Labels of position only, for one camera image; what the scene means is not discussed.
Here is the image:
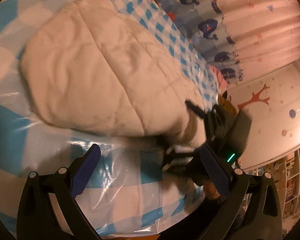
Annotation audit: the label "brown cloth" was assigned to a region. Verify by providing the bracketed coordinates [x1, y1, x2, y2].
[216, 92, 237, 117]

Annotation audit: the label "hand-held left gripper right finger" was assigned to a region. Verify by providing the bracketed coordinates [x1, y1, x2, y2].
[199, 146, 283, 240]

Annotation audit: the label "person's right hand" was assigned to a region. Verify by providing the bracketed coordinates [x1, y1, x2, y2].
[204, 180, 222, 201]

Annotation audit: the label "round dot wall stickers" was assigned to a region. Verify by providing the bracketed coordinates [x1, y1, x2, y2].
[280, 96, 300, 140]

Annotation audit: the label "cream quilted blanket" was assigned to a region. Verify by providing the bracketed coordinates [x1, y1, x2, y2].
[20, 0, 208, 148]

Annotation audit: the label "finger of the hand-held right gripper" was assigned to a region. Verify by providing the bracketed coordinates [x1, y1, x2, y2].
[184, 100, 207, 119]
[161, 148, 197, 173]

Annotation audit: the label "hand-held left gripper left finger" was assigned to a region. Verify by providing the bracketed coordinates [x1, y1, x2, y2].
[16, 144, 101, 240]

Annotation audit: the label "whale print curtain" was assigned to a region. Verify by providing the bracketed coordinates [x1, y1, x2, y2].
[150, 0, 300, 85]

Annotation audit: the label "white bookshelf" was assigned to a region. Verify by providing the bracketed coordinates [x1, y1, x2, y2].
[242, 142, 300, 232]

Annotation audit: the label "blue checkered plastic sheet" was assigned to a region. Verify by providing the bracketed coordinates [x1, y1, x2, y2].
[0, 0, 223, 238]

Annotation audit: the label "tree wall sticker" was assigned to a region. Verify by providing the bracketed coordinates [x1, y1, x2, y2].
[237, 83, 271, 111]

